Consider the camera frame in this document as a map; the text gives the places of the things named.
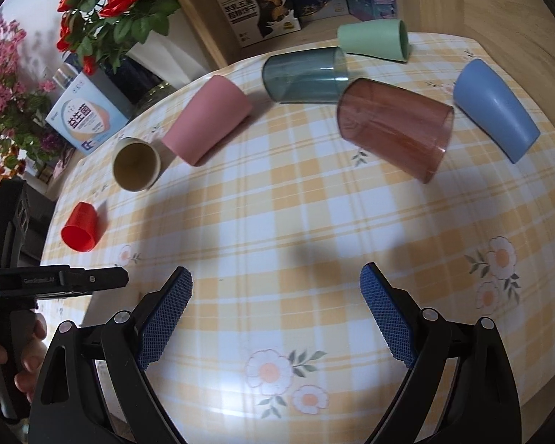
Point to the purple small box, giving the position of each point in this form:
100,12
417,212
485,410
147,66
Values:
373,9

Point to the beige plastic cup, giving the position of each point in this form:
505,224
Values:
135,164

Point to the light blue probiotic box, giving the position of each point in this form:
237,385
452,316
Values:
90,110

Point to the gold ornate tray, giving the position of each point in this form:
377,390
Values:
153,96

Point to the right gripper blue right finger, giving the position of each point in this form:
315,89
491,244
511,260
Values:
386,305

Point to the red plastic cup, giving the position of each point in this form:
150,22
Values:
80,230

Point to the red rose bouquet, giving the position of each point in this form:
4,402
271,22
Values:
101,32

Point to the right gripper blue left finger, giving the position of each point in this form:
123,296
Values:
168,305

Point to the teal transparent cup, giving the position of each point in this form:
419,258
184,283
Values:
308,76

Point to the maroon transparent cup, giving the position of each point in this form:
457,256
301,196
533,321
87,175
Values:
405,128

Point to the dark snack box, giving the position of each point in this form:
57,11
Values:
254,21

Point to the pink plastic cup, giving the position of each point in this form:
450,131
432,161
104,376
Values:
213,112

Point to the pink blossom plant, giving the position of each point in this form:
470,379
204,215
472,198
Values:
25,137

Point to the blue plastic cup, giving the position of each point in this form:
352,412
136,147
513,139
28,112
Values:
485,98

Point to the left hand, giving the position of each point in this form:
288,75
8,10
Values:
32,359

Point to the dark blue patterned box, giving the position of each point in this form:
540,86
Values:
131,78

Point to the white faceted flower pot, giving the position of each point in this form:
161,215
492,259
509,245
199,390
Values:
176,58

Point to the silver can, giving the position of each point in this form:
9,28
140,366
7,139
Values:
65,75

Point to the yellow plaid floral tablecloth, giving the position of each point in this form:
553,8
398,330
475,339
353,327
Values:
277,344

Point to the wooden shelf unit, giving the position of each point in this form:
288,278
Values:
351,0

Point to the mint green cup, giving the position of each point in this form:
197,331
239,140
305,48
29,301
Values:
384,39

